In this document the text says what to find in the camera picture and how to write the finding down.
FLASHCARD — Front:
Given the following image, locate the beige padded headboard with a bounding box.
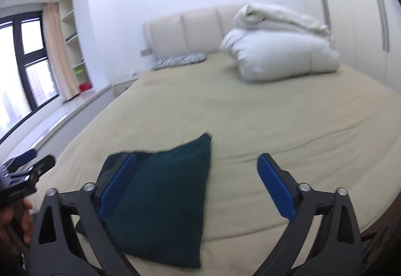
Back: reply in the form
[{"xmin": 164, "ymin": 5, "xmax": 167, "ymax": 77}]
[{"xmin": 143, "ymin": 5, "xmax": 248, "ymax": 71}]

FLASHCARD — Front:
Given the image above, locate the white wardrobe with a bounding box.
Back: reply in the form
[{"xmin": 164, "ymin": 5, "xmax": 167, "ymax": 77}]
[{"xmin": 288, "ymin": 0, "xmax": 401, "ymax": 95}]

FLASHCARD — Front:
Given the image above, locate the white built-in shelf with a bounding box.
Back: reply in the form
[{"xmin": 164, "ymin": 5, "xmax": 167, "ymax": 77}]
[{"xmin": 58, "ymin": 0, "xmax": 94, "ymax": 95}]

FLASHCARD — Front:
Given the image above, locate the bed with beige sheet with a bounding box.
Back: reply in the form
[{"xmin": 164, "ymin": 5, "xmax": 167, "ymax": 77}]
[{"xmin": 31, "ymin": 52, "xmax": 401, "ymax": 267}]

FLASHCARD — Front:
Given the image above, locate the person's left hand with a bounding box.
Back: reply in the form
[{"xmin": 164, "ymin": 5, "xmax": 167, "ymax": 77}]
[{"xmin": 0, "ymin": 198, "xmax": 34, "ymax": 253}]

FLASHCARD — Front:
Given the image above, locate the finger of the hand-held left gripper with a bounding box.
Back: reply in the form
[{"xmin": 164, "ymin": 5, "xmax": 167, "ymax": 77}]
[
  {"xmin": 30, "ymin": 155, "xmax": 57, "ymax": 184},
  {"xmin": 13, "ymin": 149, "xmax": 38, "ymax": 164}
]

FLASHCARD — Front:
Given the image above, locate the zebra print pillow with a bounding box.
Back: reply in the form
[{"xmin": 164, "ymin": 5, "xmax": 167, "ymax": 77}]
[{"xmin": 150, "ymin": 53, "xmax": 207, "ymax": 71}]

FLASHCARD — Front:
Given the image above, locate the beige curtain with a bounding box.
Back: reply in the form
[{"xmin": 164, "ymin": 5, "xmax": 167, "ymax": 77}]
[{"xmin": 42, "ymin": 3, "xmax": 79, "ymax": 101}]

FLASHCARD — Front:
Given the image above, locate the white window bench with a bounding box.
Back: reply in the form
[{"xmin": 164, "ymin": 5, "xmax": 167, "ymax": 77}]
[{"xmin": 0, "ymin": 85, "xmax": 112, "ymax": 154}]

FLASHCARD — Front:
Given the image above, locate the dark green sweater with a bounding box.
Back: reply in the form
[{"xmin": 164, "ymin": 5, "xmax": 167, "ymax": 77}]
[{"xmin": 75, "ymin": 133, "xmax": 214, "ymax": 269}]

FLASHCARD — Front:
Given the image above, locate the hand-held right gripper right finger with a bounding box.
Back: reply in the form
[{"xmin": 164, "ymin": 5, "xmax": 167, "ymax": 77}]
[{"xmin": 251, "ymin": 153, "xmax": 372, "ymax": 276}]

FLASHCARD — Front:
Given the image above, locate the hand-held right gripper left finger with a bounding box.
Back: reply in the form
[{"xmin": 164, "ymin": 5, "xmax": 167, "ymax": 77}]
[{"xmin": 23, "ymin": 152, "xmax": 138, "ymax": 276}]

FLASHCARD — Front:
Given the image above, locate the black framed window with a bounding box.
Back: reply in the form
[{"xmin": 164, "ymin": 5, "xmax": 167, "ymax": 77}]
[{"xmin": 0, "ymin": 11, "xmax": 60, "ymax": 145}]

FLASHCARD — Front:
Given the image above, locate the white folded duvet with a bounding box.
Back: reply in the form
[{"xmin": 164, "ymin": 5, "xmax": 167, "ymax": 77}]
[{"xmin": 219, "ymin": 3, "xmax": 341, "ymax": 81}]

